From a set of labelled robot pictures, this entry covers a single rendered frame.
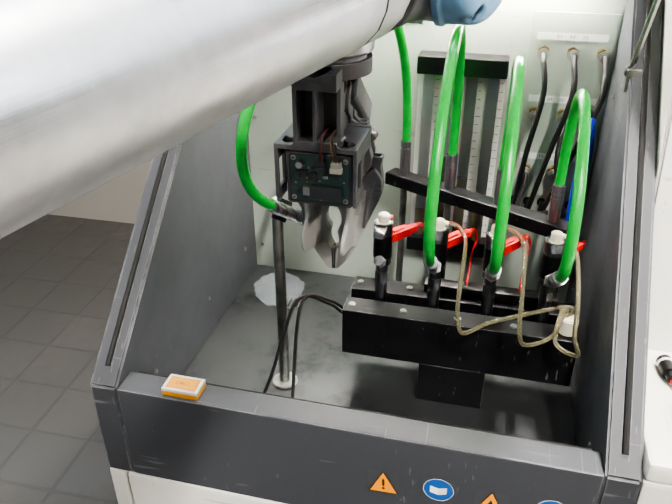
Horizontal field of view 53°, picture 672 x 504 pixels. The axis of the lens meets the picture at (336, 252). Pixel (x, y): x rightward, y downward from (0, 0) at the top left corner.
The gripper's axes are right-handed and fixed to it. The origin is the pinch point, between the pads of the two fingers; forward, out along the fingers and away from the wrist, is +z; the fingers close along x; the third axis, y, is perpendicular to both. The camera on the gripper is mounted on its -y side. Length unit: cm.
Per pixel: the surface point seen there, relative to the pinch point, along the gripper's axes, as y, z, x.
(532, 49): -57, -8, 18
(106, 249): -183, 122, -155
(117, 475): -3, 44, -34
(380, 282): -28.0, 20.9, 0.0
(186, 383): -5.1, 25.8, -21.6
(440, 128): -17.1, -7.7, 8.0
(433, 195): -13.4, -1.0, 8.1
